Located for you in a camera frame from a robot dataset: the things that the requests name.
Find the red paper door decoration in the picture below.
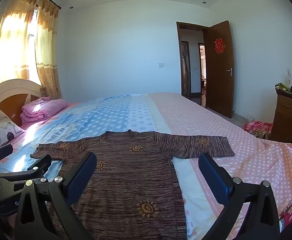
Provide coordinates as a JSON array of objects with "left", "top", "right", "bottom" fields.
[{"left": 214, "top": 38, "right": 225, "bottom": 54}]

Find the orange patterned curtain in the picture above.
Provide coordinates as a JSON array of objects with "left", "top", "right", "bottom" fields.
[
  {"left": 35, "top": 0, "right": 62, "bottom": 100},
  {"left": 0, "top": 0, "right": 40, "bottom": 90}
]

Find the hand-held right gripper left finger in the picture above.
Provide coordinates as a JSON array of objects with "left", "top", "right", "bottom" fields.
[{"left": 14, "top": 152, "right": 97, "bottom": 240}]

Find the window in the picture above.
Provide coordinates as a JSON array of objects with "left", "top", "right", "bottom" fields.
[{"left": 29, "top": 9, "right": 38, "bottom": 80}]

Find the dotted blue pink bedspread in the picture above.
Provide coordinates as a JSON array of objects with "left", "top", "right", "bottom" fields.
[{"left": 0, "top": 92, "right": 292, "bottom": 240}]

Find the green cloth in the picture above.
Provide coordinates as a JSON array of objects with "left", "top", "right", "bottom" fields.
[{"left": 275, "top": 82, "right": 292, "bottom": 95}]

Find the cream wooden bed headboard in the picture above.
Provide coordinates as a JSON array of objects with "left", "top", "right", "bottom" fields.
[{"left": 0, "top": 79, "right": 44, "bottom": 130}]

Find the brown wooden door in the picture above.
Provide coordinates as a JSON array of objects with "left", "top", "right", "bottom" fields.
[{"left": 206, "top": 20, "right": 235, "bottom": 119}]

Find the folded pink blanket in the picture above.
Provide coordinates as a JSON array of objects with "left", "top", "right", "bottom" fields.
[{"left": 20, "top": 96, "right": 68, "bottom": 124}]

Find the brown knit sweater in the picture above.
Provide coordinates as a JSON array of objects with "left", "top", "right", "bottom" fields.
[{"left": 31, "top": 129, "right": 235, "bottom": 240}]

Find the red checked cloth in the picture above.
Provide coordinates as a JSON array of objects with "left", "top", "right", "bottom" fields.
[{"left": 243, "top": 120, "right": 273, "bottom": 140}]

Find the brown door frame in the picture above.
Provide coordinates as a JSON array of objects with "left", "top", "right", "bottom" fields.
[{"left": 176, "top": 21, "right": 209, "bottom": 109}]

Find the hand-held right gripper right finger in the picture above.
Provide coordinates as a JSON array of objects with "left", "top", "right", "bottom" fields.
[{"left": 198, "top": 153, "right": 280, "bottom": 240}]

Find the patterned pillow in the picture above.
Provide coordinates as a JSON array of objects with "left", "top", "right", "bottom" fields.
[{"left": 0, "top": 117, "right": 26, "bottom": 150}]

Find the brown wooden cabinet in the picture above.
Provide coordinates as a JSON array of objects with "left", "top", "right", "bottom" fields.
[{"left": 271, "top": 89, "right": 292, "bottom": 144}]

